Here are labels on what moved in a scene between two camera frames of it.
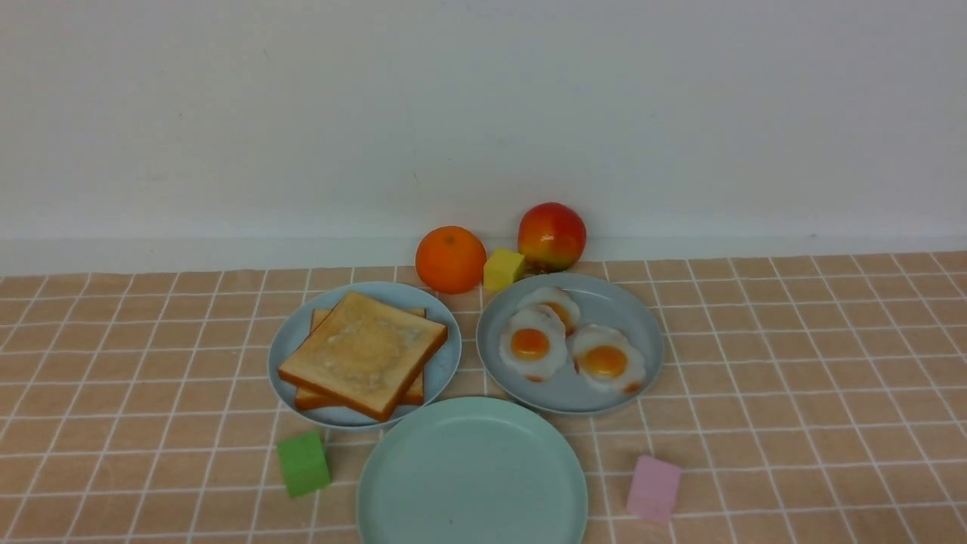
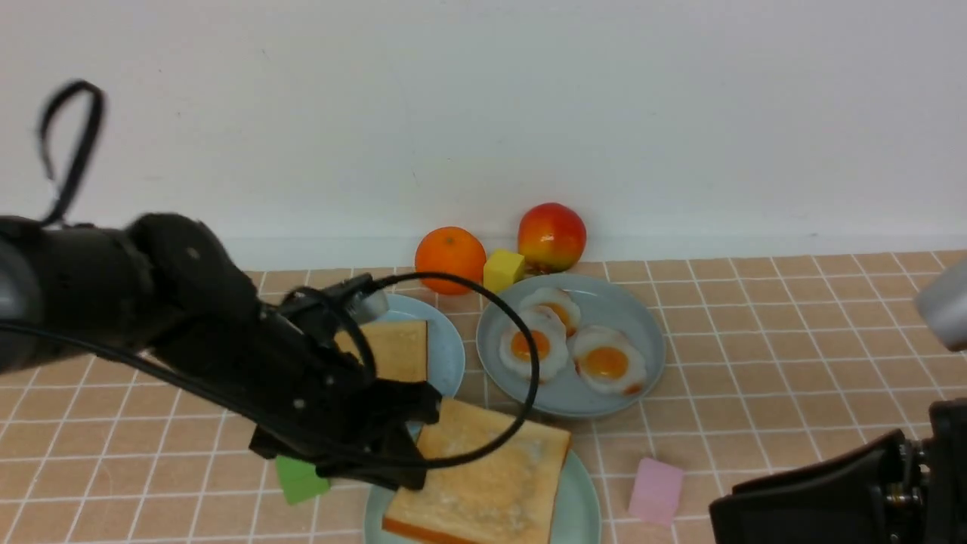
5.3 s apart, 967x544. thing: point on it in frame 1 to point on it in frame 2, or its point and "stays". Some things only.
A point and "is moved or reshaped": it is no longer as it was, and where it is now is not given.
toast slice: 309,397 is moved or reshaped
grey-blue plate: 602,301 stays
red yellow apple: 551,237 stays
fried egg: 566,310 stays
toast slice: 365,354 to 514,496
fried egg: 533,341 stays
